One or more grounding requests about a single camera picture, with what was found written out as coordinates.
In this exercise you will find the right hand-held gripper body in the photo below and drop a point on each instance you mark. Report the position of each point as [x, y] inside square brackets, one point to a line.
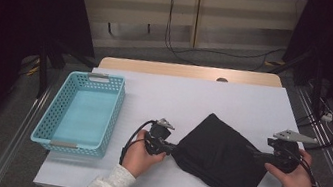
[286, 156]

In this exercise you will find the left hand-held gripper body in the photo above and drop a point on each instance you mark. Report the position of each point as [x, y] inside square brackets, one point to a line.
[157, 139]

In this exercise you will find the black pants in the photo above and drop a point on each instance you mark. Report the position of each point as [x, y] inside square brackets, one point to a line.
[218, 155]

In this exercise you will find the light blue perforated plastic basket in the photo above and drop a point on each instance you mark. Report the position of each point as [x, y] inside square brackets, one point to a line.
[83, 114]

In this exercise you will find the person's left hand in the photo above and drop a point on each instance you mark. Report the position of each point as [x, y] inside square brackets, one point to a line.
[138, 160]

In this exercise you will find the person's right hand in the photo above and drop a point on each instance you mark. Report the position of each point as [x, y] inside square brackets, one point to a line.
[301, 186]

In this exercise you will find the white plug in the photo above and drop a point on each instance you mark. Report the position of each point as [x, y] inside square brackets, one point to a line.
[327, 117]

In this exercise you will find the wooden table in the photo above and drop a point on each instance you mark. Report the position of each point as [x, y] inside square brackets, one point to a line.
[175, 69]

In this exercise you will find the black metal stand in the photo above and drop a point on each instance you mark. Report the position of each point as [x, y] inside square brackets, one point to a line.
[317, 83]
[43, 74]

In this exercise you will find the grey table grommet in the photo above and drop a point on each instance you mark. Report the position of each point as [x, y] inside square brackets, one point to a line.
[222, 80]

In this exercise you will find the yellow floor tape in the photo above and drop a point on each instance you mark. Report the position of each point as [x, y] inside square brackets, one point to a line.
[275, 62]
[34, 69]

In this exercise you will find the beige wooden counter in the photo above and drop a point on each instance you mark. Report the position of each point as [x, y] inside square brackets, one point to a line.
[234, 16]

